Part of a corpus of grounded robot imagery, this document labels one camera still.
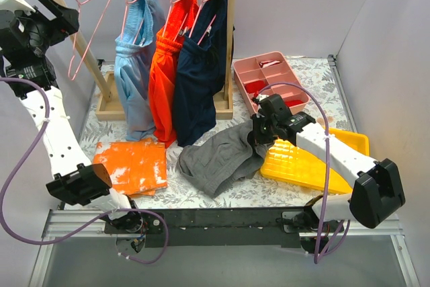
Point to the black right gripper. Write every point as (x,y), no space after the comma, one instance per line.
(254,136)

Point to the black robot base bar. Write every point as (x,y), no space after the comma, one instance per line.
(203,227)

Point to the grey shorts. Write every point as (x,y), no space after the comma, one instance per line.
(228,156)

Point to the red cloth in organizer front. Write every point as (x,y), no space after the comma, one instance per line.
(292,103)

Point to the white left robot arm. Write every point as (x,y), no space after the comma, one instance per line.
(76,180)

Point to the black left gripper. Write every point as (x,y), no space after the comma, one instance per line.
(54,28)

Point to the yellow plastic tray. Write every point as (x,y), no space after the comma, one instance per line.
(287,163)

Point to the red cloth in organizer middle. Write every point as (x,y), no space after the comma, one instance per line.
(254,87)

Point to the orange shorts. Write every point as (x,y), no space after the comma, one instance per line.
(161,87)

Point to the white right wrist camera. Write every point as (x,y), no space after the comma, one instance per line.
(257,100)

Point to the navy blue shorts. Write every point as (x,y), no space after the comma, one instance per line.
(201,70)

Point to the pink hanger with orange shorts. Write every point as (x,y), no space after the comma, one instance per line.
(171,3)

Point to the orange white cloth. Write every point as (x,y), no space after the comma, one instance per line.
(136,168)

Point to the light blue shorts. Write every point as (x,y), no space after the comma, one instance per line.
(135,47)

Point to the red cloth in organizer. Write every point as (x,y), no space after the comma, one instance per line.
(254,87)
(292,103)

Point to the pink divided organizer tray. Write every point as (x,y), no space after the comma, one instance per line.
(247,70)

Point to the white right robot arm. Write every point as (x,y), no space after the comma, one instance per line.
(377,190)

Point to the red white item in organizer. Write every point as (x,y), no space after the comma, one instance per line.
(268,63)

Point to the pink hanger with navy shorts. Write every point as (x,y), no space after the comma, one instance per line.
(205,18)

